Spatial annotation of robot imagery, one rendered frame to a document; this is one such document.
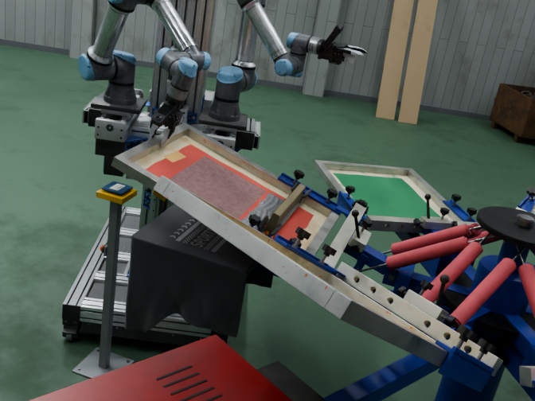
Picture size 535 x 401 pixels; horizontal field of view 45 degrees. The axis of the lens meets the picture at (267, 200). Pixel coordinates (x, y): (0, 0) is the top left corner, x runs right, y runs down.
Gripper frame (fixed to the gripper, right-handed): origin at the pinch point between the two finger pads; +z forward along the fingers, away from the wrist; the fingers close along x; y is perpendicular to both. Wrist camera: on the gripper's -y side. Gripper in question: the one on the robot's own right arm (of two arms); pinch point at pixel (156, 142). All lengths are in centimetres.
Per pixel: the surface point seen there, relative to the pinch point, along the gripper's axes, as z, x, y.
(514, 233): -42, -130, -10
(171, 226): 26.9, -20.8, -4.8
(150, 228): 28.6, -15.2, -11.9
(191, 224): 25.3, -26.5, 1.6
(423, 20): -17, -31, 697
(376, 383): 4, -112, -58
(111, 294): 85, -3, 10
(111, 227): 53, 8, 10
